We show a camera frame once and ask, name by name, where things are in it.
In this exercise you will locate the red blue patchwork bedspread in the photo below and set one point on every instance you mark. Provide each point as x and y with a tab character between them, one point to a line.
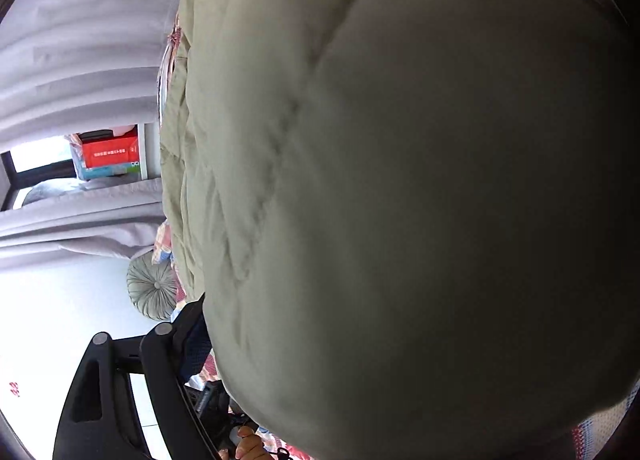
164	250

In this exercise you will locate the white shelf unit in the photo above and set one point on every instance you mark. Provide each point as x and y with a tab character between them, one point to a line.
148	166

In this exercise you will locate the grey curtain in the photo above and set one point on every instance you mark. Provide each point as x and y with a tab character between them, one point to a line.
71	66

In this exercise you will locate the round green pleated cushion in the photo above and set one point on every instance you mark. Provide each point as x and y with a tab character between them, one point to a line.
152	287

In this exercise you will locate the olive green padded jacket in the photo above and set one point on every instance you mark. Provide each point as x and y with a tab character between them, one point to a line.
414	224

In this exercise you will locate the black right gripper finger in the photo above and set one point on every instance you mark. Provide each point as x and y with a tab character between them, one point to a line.
100	419

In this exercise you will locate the person's left hand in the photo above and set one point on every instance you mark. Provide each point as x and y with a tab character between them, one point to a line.
250	447

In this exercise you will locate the red box on shelf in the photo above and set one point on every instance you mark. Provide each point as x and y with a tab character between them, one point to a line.
105	147

